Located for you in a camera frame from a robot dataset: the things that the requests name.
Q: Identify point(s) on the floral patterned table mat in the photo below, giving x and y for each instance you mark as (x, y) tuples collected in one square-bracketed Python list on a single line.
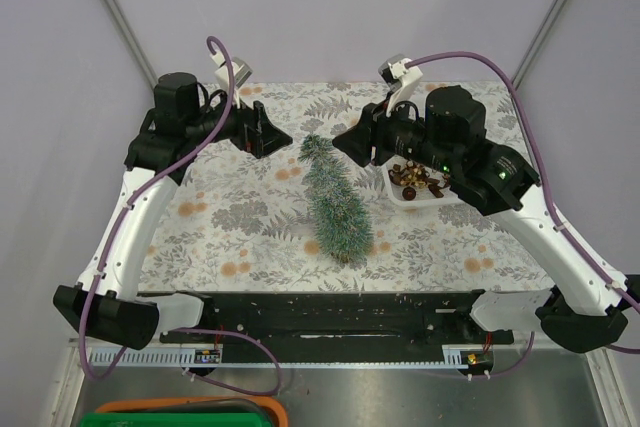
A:
[(241, 224)]

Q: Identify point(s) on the small green christmas tree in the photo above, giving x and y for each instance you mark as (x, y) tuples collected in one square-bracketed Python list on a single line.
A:
[(341, 221)]

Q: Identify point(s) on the green plastic bin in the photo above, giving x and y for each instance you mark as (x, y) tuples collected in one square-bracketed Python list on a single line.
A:
[(174, 420)]

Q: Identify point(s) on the white plastic basket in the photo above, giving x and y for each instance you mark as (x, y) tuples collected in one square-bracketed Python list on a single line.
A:
[(424, 198)]

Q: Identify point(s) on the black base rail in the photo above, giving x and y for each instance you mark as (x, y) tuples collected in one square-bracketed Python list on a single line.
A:
[(337, 328)]

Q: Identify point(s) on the brown ribbon ornaments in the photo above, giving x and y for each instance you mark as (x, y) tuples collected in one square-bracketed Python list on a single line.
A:
[(414, 178)]

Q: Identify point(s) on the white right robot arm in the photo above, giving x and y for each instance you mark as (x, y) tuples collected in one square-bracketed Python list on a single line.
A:
[(584, 310)]

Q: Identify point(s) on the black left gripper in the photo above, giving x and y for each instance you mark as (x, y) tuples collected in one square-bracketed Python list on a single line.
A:
[(256, 132)]

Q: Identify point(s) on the orange plastic bin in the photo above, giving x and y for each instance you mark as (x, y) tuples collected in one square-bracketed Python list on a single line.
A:
[(272, 408)]

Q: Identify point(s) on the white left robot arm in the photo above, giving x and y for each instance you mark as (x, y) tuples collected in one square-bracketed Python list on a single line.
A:
[(104, 303)]

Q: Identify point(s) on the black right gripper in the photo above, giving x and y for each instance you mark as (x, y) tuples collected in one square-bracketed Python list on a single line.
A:
[(356, 142)]

